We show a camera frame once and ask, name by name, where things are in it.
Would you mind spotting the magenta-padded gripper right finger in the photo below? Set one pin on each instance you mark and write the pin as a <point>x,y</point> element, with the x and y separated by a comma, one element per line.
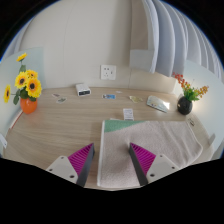
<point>145,161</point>

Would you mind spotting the sunflowers in orange vase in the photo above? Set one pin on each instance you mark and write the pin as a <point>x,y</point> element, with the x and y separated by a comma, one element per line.
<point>28,105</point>

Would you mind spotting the white wall socket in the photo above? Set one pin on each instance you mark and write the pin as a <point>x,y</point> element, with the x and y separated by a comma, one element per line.
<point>108,72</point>

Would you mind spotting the beige towel with green edge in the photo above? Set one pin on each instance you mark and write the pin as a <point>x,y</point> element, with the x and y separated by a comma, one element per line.
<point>166,140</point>

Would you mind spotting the small grey sticker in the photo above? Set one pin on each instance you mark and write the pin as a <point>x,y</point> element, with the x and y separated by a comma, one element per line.
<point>56,95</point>
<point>61,100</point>

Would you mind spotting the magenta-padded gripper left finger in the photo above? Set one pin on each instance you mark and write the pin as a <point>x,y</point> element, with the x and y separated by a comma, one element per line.
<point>81,161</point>

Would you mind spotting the orange flowers in black vase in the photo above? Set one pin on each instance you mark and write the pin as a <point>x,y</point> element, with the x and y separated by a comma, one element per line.
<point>184,106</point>

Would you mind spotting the wide white pleated curtain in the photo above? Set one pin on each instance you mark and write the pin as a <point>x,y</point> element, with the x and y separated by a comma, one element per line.
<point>176,36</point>

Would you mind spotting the narrow white pleated curtain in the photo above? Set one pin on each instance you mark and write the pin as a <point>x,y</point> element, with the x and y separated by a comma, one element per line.
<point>15,43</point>

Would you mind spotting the small yellowish card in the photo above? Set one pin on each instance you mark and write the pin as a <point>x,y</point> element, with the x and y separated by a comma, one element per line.
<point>135,99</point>

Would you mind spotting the small white paper card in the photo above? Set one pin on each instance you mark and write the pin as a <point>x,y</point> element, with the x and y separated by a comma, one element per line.
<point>128,114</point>

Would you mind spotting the frosted glass partition with tag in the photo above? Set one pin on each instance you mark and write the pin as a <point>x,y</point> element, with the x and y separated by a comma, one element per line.
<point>8,76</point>

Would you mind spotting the small white box device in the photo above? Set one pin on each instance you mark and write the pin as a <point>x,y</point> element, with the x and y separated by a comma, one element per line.
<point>83,89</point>

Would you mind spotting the small blue card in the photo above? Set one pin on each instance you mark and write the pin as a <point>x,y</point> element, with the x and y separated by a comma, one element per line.
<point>108,96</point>

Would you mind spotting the glossy printed booklet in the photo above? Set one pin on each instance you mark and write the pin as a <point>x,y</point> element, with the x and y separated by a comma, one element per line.
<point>157,103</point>

